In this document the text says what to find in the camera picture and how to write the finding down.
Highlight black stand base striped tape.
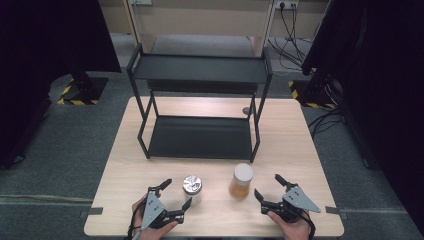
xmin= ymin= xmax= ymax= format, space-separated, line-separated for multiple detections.
xmin=57 ymin=68 xmax=110 ymax=106
xmin=288 ymin=74 xmax=338 ymax=110

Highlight right hand-held gripper cable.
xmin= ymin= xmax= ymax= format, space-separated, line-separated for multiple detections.
xmin=301 ymin=209 xmax=317 ymax=240

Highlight amber jar with white lid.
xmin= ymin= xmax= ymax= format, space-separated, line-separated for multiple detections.
xmin=228 ymin=162 xmax=255 ymax=200

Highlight black metal two-tier rack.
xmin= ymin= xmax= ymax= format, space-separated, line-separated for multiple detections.
xmin=125 ymin=42 xmax=274 ymax=164

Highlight dark curtain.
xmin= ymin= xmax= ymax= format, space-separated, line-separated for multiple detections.
xmin=0 ymin=0 xmax=122 ymax=170
xmin=301 ymin=0 xmax=424 ymax=236

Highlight left hand-held gripper cable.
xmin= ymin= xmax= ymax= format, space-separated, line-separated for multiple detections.
xmin=125 ymin=198 xmax=148 ymax=240

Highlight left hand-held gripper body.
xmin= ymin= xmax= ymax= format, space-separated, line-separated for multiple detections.
xmin=132 ymin=186 xmax=185 ymax=240

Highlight black floor cables bundle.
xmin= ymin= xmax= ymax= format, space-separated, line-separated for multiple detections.
xmin=267 ymin=4 xmax=316 ymax=72

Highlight hand-held gripper cable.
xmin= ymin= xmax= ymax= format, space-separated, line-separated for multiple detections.
xmin=301 ymin=209 xmax=317 ymax=240
xmin=125 ymin=198 xmax=148 ymax=240

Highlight glass jar with silver lid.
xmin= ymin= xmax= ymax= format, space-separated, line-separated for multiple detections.
xmin=182 ymin=174 xmax=204 ymax=206

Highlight person's left hand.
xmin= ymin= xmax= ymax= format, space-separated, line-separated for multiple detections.
xmin=131 ymin=196 xmax=180 ymax=240

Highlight black floor cables by stand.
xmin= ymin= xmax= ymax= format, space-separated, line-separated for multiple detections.
xmin=307 ymin=105 xmax=345 ymax=140

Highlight wall power outlet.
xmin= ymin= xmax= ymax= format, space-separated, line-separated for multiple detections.
xmin=274 ymin=0 xmax=300 ymax=10

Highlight person's right hand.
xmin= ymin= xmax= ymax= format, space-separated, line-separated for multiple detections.
xmin=266 ymin=210 xmax=313 ymax=240

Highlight grey tape piece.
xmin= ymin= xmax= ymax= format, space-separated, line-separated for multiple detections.
xmin=324 ymin=205 xmax=350 ymax=221
xmin=79 ymin=206 xmax=105 ymax=220

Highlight light wooden cabinet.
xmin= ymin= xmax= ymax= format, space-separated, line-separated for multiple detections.
xmin=124 ymin=0 xmax=278 ymax=58

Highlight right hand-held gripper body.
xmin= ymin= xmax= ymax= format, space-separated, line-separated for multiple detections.
xmin=260 ymin=183 xmax=322 ymax=224

